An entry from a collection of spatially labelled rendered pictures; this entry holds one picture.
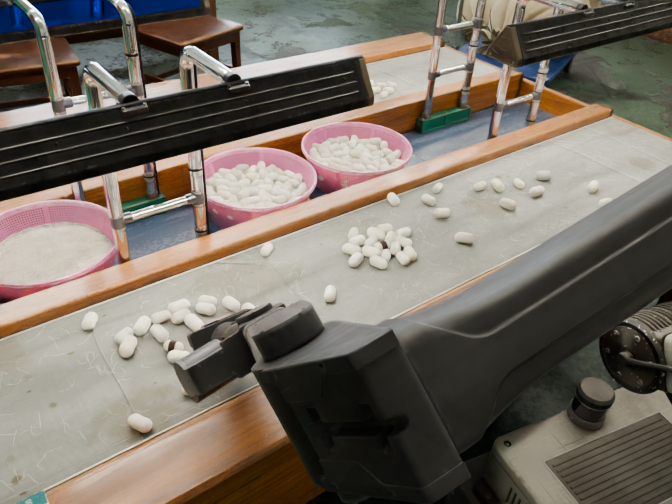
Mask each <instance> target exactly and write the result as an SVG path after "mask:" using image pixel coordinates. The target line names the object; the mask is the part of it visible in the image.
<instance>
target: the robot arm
mask: <svg viewBox="0 0 672 504"><path fill-rule="evenodd" d="M670 289H672V164H671V165H669V166H668V167H666V168H665V169H663V170H661V171H660V172H658V173H656V174H655V175H653V176H651V177H650V178H648V179H646V180H645V181H643V182H642V183H640V184H638V185H637V186H635V187H633V188H632V189H630V190H628V191H627V192H625V193H623V194H622V195H620V196H619V197H617V198H615V199H614V200H612V201H610V202H609V203H607V204H605V205H604V206H602V207H600V208H599V209H597V210H596V211H594V212H592V213H591V214H589V215H587V216H586V217H584V218H582V219H581V220H579V221H577V222H576V223H574V224H573V225H571V226H569V227H568V228H566V229H564V230H563V231H561V232H559V233H558V234H556V235H554V236H553V237H551V238H550V239H548V240H546V241H545V242H543V243H541V244H540V245H538V246H536V247H535V248H533V249H531V250H530V251H528V252H527V253H525V254H523V255H522V256H520V257H518V258H517V259H515V260H513V261H512V262H510V263H508V264H507V265H505V266H504V267H502V268H500V269H499V270H497V271H495V272H494V273H492V274H490V275H489V276H487V277H485V278H484V279H482V280H481V281H479V282H477V283H476V284H474V285H472V286H470V287H469V288H467V289H465V290H463V291H462V292H460V293H458V294H456V295H454V296H452V297H450V298H448V299H446V300H444V301H441V302H439V303H437V304H434V305H432V306H430V307H427V308H425V309H422V310H419V311H416V312H414V313H411V314H407V315H404V316H401V317H398V318H394V319H386V320H384V321H382V322H380V323H379V324H377V325H368V324H361V323H355V322H348V321H341V320H332V321H328V322H326V323H322V321H321V319H320V317H319V316H318V314H317V312H316V310H315V308H314V306H313V305H312V303H311V302H308V301H305V300H302V299H301V300H299V301H297V302H295V303H291V304H290V305H289V306H288V307H286V306H285V304H284V303H282V302H280V303H277V304H275V305H272V304H271V302H268V303H265V304H262V305H259V306H257V307H255V308H254V309H252V308H251V309H242V310H239V311H237V312H234V313H232V314H229V315H226V316H223V317H221V318H218V319H217V320H215V321H212V322H209V323H207V324H204V325H202V326H201V329H199V330H197V331H195V332H192V333H189V334H188V335H187V339H188V342H189V344H190V347H192V348H193V352H192V353H190V354H188V355H186V356H185V357H183V358H181V359H180V360H178V361H176V362H175V363H174V370H175V373H176V375H177V377H178V380H179V381H180V383H181V385H182V387H183V388H184V390H185V391H186V393H187V394H188V395H189V397H190V398H191V399H192V400H193V401H194V402H196V403H199V402H201V401H202V400H204V399H205V398H207V397H208V396H210V395H212V394H213V393H215V392H216V391H218V390H219V389H221V388H222V387H224V386H226V385H227V384H229V383H230V382H232V381H233V380H235V379H236V378H243V377H244V376H246V375H247V374H249V373H251V372H253V374H254V376H255V378H256V380H257V382H258V383H259V385H260V387H261V389H262V391H263V392H264V394H265V396H266V398H267V400H268V401H269V403H270V405H271V407H272V409H273V410H274V412H275V414H276V416H277V418H278V420H279V421H280V423H281V425H282V427H283V429H284V430H285V432H286V434H287V436H288V438H289V439H290V441H291V443H292V445H293V447H294V449H295V450H296V452H297V454H298V456H299V458H300V459H301V461H302V463H303V465H304V467H305V468H306V470H307V472H308V474H309V476H310V478H311V479H312V481H313V483H314V485H315V486H317V487H319V488H325V490H326V491H329V492H337V494H338V496H339V498H340V499H341V501H342V502H344V503H348V504H350V503H353V504H357V503H358V502H360V501H363V500H366V499H368V498H370V497H376V498H384V499H392V500H400V501H407V502H415V503H423V504H431V503H434V502H436V501H438V500H439V499H441V498H442V497H444V496H445V495H446V494H448V493H449V492H451V491H452V490H454V489H455V488H456V487H458V486H459V485H461V484H462V483H464V482H465V481H466V480H468V479H469V478H471V475H470V473H469V471H468V469H467V467H466V465H465V463H464V462H463V461H462V459H461V457H460V455H459V454H461V453H462V452H464V451H465V450H467V449H468V448H469V447H471V446H472V445H474V444H475V443H477V442H478V441H479V440H480V439H481V438H482V437H483V435H484V433H485V431H486V429H487V428H488V427H489V425H490V424H491V423H492V422H493V421H494V420H495V419H496V418H497V417H498V416H499V415H500V414H501V413H502V412H503V411H504V410H505V409H506V408H507V407H508V406H509V405H510V404H511V403H512V402H513V401H514V400H515V399H516V398H517V397H519V396H520V395H521V394H522V393H523V392H524V391H525V390H526V389H528V388H529V387H530V386H531V385H533V384H534V383H535V382H536V381H537V380H539V379H540V378H541V377H543V376H544V375H545V374H547V373H548V372H549V371H551V370H552V369H554V368H555V367H556V366H558V365H559V364H561V363H562V362H564V361H565V360H567V359H568V358H570V357H571V356H573V355H574V354H576V353H577V352H579V351H580V350H582V349H583V348H585V347H586V346H587V345H589V344H590V343H592V342H593V341H595V340H596V339H598V338H599V337H601V336H602V335H604V334H605V333H607V332H608V331H610V330H611V329H613V328H614V327H616V326H617V325H619V324H620V323H621V322H623V321H624V320H626V319H627V318H629V317H630V316H632V315H633V314H635V313H636V312H638V311H639V310H641V309H642V308H644V307H645V306H647V305H648V304H650V303H651V302H652V301H654V300H655V299H657V298H658V297H660V296H661V295H663V294H664V293H666V292H667V291H669V290H670Z"/></svg>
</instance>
